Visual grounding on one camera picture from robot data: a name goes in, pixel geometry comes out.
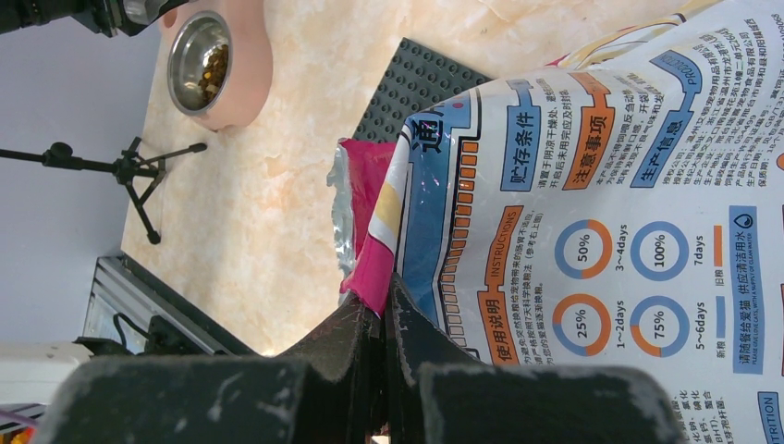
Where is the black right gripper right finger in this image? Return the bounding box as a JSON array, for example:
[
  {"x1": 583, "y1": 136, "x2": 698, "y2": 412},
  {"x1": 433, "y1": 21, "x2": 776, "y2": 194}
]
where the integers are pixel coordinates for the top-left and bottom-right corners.
[{"x1": 384, "y1": 275, "x2": 685, "y2": 443}]

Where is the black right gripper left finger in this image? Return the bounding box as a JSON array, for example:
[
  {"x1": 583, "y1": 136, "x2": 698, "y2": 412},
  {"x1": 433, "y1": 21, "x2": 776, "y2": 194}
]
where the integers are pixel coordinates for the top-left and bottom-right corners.
[{"x1": 33, "y1": 296, "x2": 385, "y2": 443}]

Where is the pet food bag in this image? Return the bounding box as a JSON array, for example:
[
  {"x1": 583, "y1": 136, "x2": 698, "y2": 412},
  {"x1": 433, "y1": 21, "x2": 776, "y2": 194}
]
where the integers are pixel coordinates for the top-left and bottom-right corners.
[{"x1": 327, "y1": 1, "x2": 783, "y2": 443}]

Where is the pink double bowl stand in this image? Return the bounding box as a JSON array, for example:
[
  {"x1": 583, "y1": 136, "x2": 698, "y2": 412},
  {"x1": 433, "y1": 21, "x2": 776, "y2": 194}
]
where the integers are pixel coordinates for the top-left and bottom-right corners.
[{"x1": 158, "y1": 0, "x2": 273, "y2": 131}]

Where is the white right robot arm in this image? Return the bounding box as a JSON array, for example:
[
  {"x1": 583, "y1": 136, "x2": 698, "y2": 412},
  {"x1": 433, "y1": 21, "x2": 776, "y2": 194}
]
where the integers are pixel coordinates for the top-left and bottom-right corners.
[{"x1": 1, "y1": 277, "x2": 685, "y2": 443}]

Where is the brown pet food kibble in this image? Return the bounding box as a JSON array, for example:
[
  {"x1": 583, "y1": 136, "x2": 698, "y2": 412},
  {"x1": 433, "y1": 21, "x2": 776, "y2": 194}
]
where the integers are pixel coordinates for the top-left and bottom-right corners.
[{"x1": 198, "y1": 44, "x2": 229, "y2": 105}]

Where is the black mini tripod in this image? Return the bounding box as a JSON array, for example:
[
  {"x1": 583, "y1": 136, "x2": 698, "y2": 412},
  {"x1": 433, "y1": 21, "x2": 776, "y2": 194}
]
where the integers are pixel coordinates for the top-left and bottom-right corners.
[{"x1": 1, "y1": 137, "x2": 208, "y2": 245}]

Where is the dark grey studded baseplate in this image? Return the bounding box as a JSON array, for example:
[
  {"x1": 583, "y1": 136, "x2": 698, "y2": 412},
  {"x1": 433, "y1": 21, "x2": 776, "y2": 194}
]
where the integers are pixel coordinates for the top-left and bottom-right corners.
[{"x1": 353, "y1": 38, "x2": 491, "y2": 142}]

